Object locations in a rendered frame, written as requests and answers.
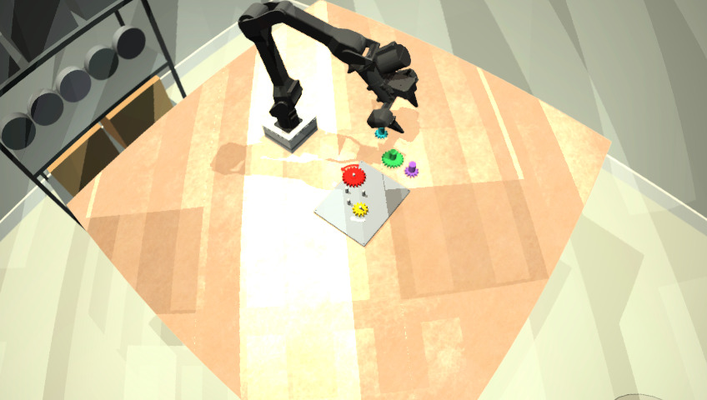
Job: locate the green gear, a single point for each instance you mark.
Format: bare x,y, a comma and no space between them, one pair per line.
392,159

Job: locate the teal gear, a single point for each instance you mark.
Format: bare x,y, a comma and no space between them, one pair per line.
381,133

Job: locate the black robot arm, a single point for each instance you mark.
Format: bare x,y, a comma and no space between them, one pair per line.
345,44

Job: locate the purple gear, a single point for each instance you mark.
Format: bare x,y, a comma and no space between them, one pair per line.
411,170

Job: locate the yellow gear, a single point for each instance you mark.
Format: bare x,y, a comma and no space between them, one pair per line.
358,211

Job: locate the red gear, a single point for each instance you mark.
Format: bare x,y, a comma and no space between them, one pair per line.
353,181

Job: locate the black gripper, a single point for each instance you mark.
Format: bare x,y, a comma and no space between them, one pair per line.
383,117

